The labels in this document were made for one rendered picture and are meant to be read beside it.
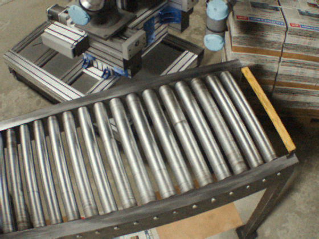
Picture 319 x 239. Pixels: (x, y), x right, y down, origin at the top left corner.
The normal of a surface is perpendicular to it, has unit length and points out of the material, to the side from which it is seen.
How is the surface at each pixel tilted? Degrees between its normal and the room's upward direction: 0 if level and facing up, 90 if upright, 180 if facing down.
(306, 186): 0
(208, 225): 0
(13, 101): 0
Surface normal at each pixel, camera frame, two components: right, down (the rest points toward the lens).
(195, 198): -0.01, -0.61
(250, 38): -0.07, 0.80
